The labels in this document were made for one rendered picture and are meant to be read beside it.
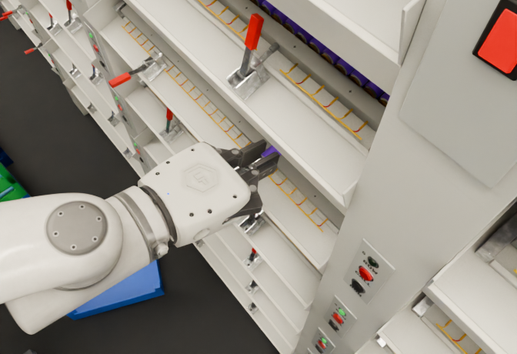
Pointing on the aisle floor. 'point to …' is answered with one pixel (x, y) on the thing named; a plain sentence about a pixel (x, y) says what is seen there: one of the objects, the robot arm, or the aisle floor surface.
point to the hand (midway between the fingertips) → (258, 160)
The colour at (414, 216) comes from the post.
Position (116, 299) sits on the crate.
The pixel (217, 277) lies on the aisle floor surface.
